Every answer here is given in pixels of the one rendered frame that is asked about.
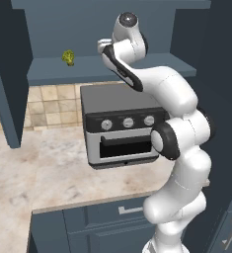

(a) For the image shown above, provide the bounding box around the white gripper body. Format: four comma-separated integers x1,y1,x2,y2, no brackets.
97,38,115,53

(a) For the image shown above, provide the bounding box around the blue cabinet door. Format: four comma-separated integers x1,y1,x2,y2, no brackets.
186,0,232,211
0,0,34,149

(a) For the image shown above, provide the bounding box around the green broccoli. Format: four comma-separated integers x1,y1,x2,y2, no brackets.
61,49,76,67

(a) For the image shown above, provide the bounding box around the grey black toaster oven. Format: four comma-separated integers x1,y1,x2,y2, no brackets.
79,83,171,170

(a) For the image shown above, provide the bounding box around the silver toaster oven knob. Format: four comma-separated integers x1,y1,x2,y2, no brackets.
101,119,114,131
143,115,156,127
122,117,135,129

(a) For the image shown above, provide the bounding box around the toaster oven glass door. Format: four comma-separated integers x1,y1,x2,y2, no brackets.
87,127,161,165

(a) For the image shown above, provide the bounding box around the blue drawer front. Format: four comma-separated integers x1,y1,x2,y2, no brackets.
62,196,155,234

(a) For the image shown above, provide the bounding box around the blue base cupboard door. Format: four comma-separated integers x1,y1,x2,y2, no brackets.
66,226,157,253

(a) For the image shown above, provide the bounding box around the blue open wall cabinet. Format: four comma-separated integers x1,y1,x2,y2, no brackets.
10,0,212,87

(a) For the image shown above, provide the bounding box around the black toaster oven handle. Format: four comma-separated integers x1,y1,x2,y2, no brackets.
100,134,154,148

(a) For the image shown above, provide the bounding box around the silver drawer handle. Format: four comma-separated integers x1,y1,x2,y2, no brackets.
117,205,145,215

